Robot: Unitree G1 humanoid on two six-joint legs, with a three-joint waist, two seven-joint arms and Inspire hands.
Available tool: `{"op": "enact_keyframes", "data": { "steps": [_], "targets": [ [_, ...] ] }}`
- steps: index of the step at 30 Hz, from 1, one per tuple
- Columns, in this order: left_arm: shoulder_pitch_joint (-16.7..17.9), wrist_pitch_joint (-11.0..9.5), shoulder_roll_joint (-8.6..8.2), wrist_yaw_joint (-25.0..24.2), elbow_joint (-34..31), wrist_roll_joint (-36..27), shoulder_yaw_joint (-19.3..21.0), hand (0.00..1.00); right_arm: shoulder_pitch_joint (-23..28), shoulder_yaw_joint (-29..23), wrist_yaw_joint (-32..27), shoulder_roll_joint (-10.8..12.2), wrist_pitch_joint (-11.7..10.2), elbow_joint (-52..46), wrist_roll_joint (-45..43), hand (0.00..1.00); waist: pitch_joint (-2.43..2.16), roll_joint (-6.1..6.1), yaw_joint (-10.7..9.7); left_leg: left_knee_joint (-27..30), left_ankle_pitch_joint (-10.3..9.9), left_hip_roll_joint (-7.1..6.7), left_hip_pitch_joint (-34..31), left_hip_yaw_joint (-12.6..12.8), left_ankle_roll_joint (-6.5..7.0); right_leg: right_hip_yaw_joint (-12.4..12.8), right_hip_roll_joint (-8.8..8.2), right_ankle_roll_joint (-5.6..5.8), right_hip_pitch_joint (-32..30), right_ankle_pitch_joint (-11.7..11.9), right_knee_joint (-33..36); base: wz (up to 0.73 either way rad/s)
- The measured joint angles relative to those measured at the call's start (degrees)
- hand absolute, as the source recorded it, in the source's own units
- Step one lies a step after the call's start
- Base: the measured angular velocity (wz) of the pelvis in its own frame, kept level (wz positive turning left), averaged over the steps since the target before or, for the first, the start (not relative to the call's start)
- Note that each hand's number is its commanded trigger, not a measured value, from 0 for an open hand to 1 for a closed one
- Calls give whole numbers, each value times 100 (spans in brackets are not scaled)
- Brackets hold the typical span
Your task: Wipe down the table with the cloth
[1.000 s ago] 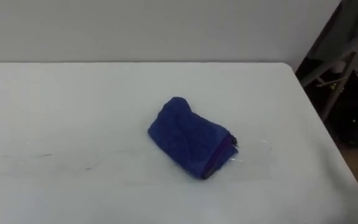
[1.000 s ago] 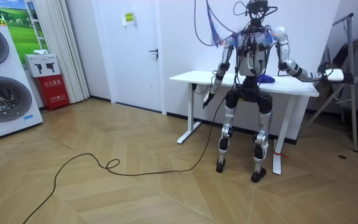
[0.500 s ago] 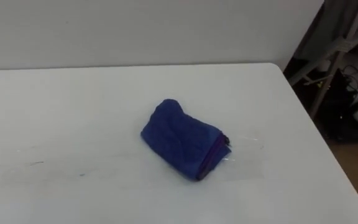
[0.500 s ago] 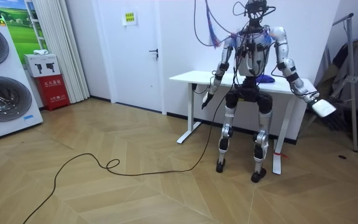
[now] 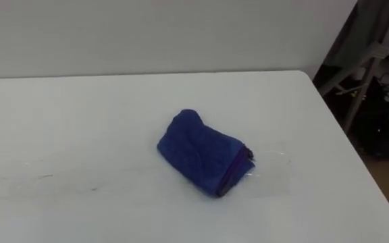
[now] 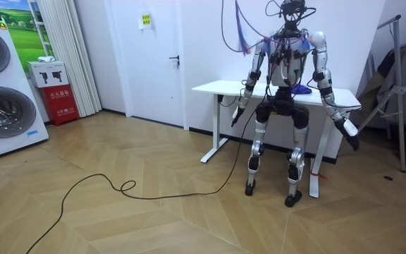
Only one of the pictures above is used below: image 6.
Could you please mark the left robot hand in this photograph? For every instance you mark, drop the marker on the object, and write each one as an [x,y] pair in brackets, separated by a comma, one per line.
[237,114]

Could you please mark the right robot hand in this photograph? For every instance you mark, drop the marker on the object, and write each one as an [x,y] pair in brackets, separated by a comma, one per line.
[349,132]

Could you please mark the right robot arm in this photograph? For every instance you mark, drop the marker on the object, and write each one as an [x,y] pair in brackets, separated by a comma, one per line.
[323,77]

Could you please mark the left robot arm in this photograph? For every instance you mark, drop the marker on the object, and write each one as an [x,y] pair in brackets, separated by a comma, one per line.
[253,75]

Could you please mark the white desk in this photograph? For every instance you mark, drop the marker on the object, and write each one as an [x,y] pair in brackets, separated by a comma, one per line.
[220,88]

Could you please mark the robot legs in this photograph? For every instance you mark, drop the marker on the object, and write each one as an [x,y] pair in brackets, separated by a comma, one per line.
[300,120]

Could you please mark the red tie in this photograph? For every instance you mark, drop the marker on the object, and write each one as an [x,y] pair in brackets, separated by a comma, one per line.
[316,174]

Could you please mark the grey metal clothes rack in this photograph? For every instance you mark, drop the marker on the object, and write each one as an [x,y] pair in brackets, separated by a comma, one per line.
[399,106]

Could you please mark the dark round floor socket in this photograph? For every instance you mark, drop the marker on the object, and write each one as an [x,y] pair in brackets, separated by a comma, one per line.
[388,178]

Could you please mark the robot body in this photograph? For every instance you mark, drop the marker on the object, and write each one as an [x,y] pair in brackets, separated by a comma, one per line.
[283,72]

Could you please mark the blue cloth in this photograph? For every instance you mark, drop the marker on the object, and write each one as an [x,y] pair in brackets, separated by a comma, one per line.
[301,90]

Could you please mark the white door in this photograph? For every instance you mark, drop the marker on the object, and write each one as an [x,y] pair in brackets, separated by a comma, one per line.
[146,77]

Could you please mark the white and yellow door sign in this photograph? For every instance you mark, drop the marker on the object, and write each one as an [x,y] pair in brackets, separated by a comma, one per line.
[146,20]

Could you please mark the red fire equipment cabinet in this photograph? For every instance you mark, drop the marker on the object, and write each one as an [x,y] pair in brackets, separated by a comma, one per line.
[60,106]

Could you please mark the white curtain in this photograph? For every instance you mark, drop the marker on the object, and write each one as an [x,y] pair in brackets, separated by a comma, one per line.
[69,53]

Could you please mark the white cardboard box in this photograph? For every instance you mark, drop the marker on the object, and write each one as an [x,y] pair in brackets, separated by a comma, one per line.
[48,72]

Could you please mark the small white object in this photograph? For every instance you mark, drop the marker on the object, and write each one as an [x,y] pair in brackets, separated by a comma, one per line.
[46,59]

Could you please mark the white washing machine tower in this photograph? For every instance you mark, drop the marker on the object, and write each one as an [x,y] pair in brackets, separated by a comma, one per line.
[19,88]

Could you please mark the green landscape wall poster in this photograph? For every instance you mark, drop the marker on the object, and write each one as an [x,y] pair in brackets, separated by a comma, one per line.
[25,39]

